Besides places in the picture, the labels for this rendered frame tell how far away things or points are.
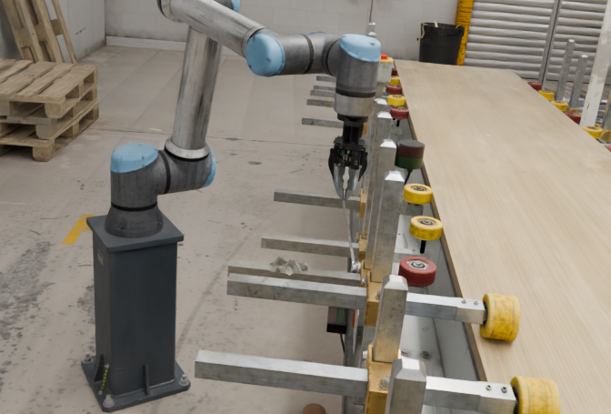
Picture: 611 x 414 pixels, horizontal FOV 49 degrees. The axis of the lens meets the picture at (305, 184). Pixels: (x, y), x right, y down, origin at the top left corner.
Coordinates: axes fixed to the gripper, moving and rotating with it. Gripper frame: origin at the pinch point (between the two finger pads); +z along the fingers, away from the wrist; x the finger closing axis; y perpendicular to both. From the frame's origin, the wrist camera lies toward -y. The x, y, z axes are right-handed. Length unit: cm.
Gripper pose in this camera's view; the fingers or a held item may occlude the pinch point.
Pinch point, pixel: (344, 193)
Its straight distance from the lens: 159.5
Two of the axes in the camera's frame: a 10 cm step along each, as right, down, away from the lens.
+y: -0.8, 3.3, -9.4
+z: -0.8, 9.4, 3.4
